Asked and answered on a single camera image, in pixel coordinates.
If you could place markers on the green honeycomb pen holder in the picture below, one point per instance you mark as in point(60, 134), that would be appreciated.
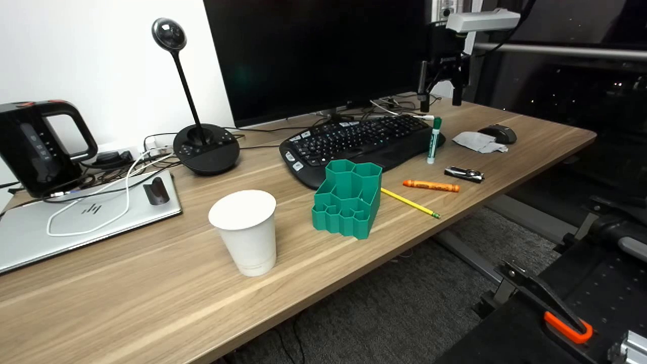
point(349, 202)

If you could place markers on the black keyboard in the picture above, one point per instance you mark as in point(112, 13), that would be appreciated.
point(354, 144)

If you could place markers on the grey metal rail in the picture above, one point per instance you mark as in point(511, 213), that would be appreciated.
point(566, 51)

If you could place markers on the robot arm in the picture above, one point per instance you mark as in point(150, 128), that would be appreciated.
point(447, 9)

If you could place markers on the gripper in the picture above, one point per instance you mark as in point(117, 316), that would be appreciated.
point(445, 50)

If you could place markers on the white paper cup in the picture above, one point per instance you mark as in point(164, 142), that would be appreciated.
point(247, 232)

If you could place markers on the crumpled grey tissue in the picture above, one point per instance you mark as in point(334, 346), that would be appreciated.
point(475, 141)

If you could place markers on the orange crayon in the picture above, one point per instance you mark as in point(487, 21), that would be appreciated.
point(432, 185)

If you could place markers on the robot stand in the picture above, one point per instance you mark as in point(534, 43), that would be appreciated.
point(601, 283)

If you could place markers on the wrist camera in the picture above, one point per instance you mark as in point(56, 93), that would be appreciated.
point(482, 20)

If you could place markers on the black and silver flash drive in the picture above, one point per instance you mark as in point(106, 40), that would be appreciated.
point(464, 174)

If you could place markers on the green and white marker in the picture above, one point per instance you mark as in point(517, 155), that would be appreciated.
point(433, 141)

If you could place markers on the yellow pencil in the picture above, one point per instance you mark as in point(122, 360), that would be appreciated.
point(409, 203)

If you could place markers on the black computer mouse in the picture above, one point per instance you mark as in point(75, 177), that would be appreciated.
point(499, 133)

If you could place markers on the black electric kettle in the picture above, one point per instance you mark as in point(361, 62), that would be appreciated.
point(35, 151)

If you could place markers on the white power strip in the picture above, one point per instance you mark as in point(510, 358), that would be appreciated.
point(144, 150)

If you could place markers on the black conference camera on stalk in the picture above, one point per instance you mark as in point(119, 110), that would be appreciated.
point(204, 149)

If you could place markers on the silver laptop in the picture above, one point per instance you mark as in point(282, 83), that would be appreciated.
point(96, 222)

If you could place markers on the black monitor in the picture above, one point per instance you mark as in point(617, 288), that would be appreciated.
point(313, 55)

